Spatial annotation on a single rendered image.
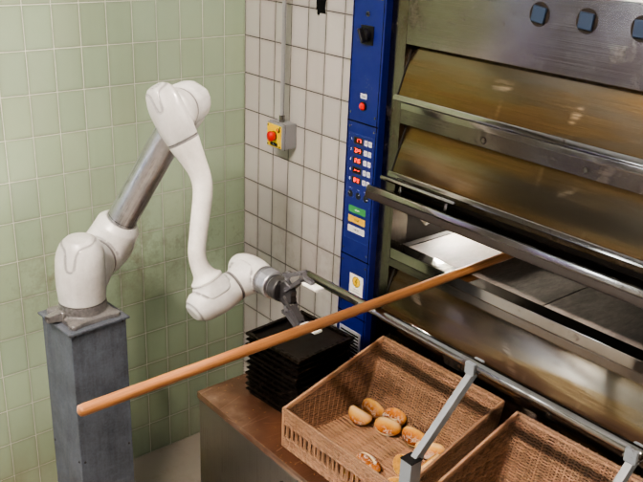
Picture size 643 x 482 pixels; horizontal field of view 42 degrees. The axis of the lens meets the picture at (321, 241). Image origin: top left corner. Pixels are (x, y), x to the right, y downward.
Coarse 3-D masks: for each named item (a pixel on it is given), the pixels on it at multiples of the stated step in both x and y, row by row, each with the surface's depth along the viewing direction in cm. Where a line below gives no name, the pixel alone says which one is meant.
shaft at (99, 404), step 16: (496, 256) 283; (512, 256) 288; (448, 272) 270; (464, 272) 272; (416, 288) 259; (368, 304) 247; (384, 304) 251; (320, 320) 235; (336, 320) 239; (272, 336) 226; (288, 336) 228; (224, 352) 217; (240, 352) 218; (256, 352) 222; (192, 368) 210; (208, 368) 212; (144, 384) 202; (160, 384) 204; (96, 400) 194; (112, 400) 196; (80, 416) 193
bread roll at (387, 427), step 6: (378, 420) 289; (384, 420) 288; (390, 420) 288; (378, 426) 289; (384, 426) 287; (390, 426) 287; (396, 426) 287; (384, 432) 287; (390, 432) 287; (396, 432) 287
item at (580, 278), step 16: (368, 192) 276; (400, 208) 266; (432, 224) 256; (448, 224) 251; (480, 224) 258; (480, 240) 242; (528, 240) 248; (528, 256) 230; (560, 256) 235; (576, 256) 239; (560, 272) 223; (608, 272) 228; (592, 288) 216; (608, 288) 213; (640, 304) 206
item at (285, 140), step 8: (272, 120) 324; (272, 128) 323; (280, 128) 318; (288, 128) 320; (296, 128) 322; (280, 136) 319; (288, 136) 321; (272, 144) 325; (280, 144) 321; (288, 144) 322
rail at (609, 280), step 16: (384, 192) 271; (416, 208) 261; (432, 208) 256; (464, 224) 247; (496, 240) 239; (512, 240) 234; (544, 256) 226; (576, 272) 220; (592, 272) 216; (624, 288) 209; (640, 288) 207
